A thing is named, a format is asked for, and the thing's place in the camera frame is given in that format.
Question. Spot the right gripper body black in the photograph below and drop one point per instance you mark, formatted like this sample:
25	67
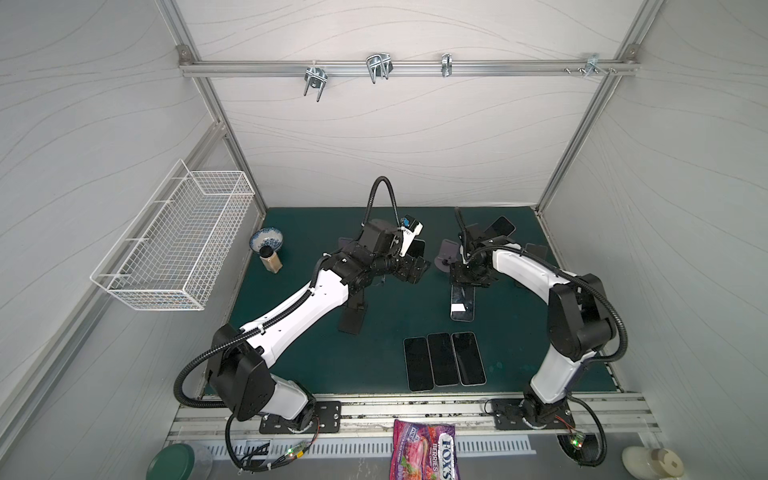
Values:
468	274

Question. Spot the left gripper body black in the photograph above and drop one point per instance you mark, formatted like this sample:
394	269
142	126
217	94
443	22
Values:
389	264

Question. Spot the landscape phone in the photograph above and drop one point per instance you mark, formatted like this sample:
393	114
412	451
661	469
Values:
418	364
416	248

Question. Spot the white-edged phone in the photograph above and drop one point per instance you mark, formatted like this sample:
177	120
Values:
468	359

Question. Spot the purple phone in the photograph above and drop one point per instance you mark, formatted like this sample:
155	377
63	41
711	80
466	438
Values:
443	360

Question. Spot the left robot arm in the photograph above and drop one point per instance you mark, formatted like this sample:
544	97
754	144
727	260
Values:
234	373

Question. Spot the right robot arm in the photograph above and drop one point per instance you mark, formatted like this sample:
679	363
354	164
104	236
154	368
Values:
583	328

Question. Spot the round stand of upright phone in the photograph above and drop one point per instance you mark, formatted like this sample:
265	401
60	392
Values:
448	254

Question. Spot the blue white bowl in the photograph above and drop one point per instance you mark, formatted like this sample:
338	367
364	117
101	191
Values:
268	236

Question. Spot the Fox's candy bag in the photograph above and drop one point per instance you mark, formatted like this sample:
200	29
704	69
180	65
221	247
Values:
424	451

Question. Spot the metal clamp middle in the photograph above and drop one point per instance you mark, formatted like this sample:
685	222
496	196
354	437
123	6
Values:
379	65

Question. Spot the metal clamp small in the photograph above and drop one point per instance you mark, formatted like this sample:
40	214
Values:
446	65

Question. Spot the metal clamp left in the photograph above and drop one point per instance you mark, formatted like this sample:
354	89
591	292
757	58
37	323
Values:
316	79

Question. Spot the metal clamp right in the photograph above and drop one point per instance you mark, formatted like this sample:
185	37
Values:
591	67

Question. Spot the white round container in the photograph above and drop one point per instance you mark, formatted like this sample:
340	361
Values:
652	464

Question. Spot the aluminium crossbar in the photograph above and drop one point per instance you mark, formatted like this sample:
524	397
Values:
401	68

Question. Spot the green lid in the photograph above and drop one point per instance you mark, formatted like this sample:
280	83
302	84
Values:
175	462

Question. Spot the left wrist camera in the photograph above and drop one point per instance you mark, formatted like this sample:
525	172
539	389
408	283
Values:
410	228

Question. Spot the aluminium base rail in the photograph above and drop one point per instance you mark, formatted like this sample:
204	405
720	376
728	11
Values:
373	416

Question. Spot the white wire basket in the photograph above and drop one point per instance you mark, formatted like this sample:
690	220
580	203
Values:
171	253

